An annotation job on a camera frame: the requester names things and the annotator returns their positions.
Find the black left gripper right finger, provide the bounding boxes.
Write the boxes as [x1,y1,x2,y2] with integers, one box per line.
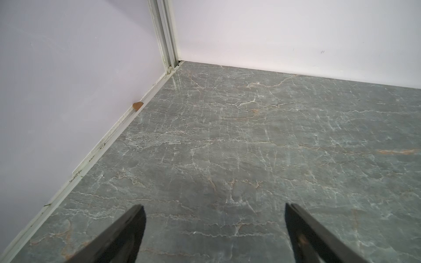
[285,203,366,263]

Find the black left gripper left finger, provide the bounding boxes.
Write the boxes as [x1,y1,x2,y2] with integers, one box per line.
[67,204,146,263]

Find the small brown disc at wall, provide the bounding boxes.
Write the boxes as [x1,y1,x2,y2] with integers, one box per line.
[132,101,144,111]

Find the aluminium frame profiles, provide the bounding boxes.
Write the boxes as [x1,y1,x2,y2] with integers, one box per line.
[1,1,179,263]

